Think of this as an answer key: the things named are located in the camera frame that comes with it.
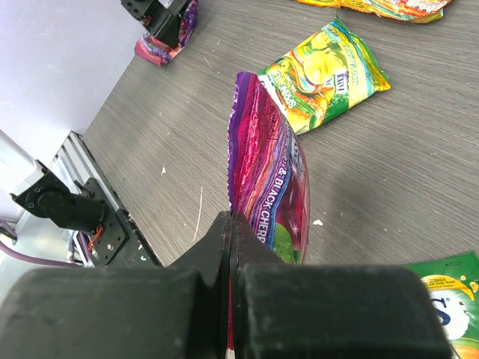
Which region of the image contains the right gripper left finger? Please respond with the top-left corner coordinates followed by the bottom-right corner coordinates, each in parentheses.
top-left (1, 212), bottom-right (231, 358)

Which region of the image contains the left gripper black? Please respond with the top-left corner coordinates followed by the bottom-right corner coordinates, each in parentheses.
top-left (120, 0), bottom-right (190, 47)

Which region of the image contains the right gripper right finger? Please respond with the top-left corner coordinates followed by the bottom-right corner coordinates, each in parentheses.
top-left (230, 213), bottom-right (452, 358)

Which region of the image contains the purple Fox's berries candy bag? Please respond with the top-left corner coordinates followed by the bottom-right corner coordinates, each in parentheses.
top-left (134, 0), bottom-right (198, 67)

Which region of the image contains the small purple snack packet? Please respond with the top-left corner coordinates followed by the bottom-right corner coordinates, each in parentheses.
top-left (228, 72), bottom-right (311, 264)

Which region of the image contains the yellow green Fox's candy bag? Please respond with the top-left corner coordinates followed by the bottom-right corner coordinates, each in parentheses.
top-left (406, 251), bottom-right (478, 359)

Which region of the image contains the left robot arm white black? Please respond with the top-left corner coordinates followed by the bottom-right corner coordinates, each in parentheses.
top-left (10, 0), bottom-right (196, 233)

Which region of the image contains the orange candy bag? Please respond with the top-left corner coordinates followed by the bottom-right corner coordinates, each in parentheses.
top-left (298, 0), bottom-right (451, 24)

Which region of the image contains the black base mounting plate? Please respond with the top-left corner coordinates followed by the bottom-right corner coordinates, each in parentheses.
top-left (80, 177), bottom-right (164, 269)

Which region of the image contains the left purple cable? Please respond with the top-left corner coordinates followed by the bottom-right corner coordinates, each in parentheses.
top-left (0, 220), bottom-right (83, 269)

